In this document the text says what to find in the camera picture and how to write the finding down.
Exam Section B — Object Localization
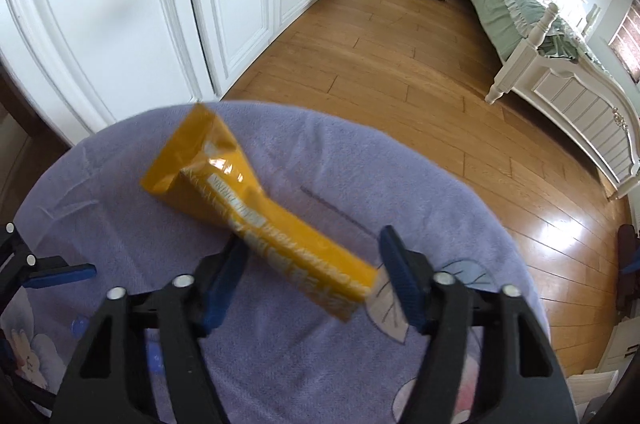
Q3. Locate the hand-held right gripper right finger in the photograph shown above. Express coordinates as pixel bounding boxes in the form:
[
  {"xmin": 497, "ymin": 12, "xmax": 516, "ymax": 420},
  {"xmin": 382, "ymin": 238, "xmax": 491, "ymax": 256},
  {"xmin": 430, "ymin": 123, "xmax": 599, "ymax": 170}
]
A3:
[{"xmin": 379, "ymin": 226, "xmax": 576, "ymax": 424}]

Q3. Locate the green ruffled bedding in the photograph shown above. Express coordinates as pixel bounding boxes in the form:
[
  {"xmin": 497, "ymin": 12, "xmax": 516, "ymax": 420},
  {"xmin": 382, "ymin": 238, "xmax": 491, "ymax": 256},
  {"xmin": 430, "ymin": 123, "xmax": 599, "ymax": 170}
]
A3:
[{"xmin": 461, "ymin": 0, "xmax": 601, "ymax": 64}]

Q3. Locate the dark maroon armchair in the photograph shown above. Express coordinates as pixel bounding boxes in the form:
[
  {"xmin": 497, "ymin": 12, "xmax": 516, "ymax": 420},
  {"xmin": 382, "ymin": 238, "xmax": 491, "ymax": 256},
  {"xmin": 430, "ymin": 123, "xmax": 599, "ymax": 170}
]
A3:
[{"xmin": 616, "ymin": 224, "xmax": 640, "ymax": 312}]

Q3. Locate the yellow packet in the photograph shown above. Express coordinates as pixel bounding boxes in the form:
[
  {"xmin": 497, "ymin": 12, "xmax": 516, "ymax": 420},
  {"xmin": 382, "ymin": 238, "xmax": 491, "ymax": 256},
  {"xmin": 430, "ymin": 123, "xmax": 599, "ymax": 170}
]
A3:
[{"xmin": 140, "ymin": 102, "xmax": 379, "ymax": 324}]

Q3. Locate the white bed frame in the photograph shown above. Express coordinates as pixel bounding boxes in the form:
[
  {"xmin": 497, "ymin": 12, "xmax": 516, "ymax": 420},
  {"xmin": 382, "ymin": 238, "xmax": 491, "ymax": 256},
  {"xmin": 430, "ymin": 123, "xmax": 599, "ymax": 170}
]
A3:
[{"xmin": 460, "ymin": 0, "xmax": 640, "ymax": 199}]

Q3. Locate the white wardrobe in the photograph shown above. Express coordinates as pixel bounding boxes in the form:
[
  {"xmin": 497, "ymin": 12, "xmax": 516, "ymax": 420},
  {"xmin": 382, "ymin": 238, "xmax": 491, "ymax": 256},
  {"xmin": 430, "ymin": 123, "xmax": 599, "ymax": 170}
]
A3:
[{"xmin": 0, "ymin": 0, "xmax": 361, "ymax": 149}]

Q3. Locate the window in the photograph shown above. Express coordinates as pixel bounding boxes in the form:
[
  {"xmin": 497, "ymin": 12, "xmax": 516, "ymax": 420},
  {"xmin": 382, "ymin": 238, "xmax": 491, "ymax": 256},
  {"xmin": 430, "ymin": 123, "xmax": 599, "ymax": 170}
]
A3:
[{"xmin": 610, "ymin": 1, "xmax": 640, "ymax": 82}]

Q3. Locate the white adjustable desk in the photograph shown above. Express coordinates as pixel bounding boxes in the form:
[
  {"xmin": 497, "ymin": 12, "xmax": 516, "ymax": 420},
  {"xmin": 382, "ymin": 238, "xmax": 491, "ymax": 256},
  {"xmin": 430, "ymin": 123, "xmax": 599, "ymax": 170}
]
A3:
[{"xmin": 567, "ymin": 319, "xmax": 633, "ymax": 415}]

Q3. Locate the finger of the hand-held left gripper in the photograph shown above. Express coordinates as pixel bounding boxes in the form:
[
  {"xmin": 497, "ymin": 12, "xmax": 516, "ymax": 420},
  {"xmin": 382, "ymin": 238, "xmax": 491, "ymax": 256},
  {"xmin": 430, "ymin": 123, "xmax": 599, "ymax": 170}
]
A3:
[{"xmin": 0, "ymin": 224, "xmax": 96, "ymax": 305}]

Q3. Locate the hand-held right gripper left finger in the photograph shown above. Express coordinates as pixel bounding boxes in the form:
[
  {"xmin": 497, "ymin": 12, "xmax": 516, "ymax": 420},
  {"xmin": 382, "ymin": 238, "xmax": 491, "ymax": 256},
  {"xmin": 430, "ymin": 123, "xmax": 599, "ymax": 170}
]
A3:
[{"xmin": 50, "ymin": 239, "xmax": 249, "ymax": 424}]

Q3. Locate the round table floral cloth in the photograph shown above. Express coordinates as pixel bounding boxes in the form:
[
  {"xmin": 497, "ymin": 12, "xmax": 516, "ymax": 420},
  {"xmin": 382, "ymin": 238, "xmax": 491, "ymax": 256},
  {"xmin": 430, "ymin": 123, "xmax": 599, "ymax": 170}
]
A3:
[{"xmin": 0, "ymin": 101, "xmax": 551, "ymax": 424}]

